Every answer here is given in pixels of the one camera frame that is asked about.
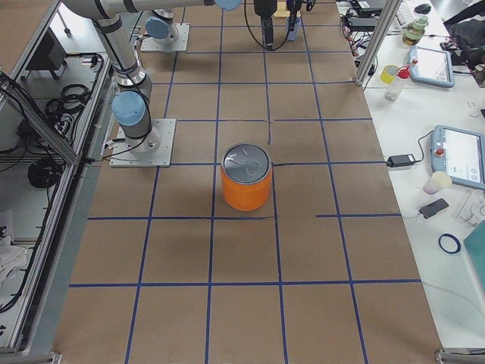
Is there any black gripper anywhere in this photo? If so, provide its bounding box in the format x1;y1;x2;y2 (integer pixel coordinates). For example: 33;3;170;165
286;0;303;31
253;0;277;49

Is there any light blue paper cup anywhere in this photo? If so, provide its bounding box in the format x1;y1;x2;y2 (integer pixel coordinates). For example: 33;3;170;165
286;17;302;42

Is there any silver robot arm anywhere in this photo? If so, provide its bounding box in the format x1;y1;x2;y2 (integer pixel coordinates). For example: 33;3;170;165
139;1;277;53
64;0;303;111

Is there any white paper cup on desk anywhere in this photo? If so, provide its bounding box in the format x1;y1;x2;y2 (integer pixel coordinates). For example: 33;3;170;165
423;171;452;195

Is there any green glass jar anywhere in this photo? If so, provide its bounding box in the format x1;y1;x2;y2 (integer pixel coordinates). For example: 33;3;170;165
402;16;429;46

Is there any clear bottle red cap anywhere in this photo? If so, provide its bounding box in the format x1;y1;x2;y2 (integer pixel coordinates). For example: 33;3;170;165
384;65;411;102

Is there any far teach pendant tablet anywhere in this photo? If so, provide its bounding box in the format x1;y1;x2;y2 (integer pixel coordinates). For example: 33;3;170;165
408;45;455;88

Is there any teach pendant tablet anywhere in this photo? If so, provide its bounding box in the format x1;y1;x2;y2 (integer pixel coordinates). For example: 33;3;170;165
408;45;455;88
430;125;484;190

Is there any orange can with silver lid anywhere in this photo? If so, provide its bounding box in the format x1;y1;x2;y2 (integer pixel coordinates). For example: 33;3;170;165
221;143;272;211

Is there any black power adapter brick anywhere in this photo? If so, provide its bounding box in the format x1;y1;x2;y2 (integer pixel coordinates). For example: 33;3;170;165
386;154;417;168

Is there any near teach pendant tablet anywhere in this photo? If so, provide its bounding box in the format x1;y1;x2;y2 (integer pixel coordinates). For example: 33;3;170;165
430;125;484;190

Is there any black flat box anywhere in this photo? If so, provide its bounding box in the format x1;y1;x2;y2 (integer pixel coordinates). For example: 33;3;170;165
26;27;67;80

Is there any black smartphone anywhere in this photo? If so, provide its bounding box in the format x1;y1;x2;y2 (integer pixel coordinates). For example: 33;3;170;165
419;198;449;219

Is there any white crumpled cloth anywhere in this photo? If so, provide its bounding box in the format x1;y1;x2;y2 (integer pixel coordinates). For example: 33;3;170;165
0;235;28;285

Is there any aluminium frame post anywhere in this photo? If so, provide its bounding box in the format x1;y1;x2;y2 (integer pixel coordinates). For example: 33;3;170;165
354;0;401;86

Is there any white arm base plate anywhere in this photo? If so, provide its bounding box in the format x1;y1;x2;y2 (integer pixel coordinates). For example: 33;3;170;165
140;22;190;53
109;118;177;168

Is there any blue tape ring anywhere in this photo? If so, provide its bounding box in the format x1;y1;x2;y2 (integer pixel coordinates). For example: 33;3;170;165
438;234;462;255

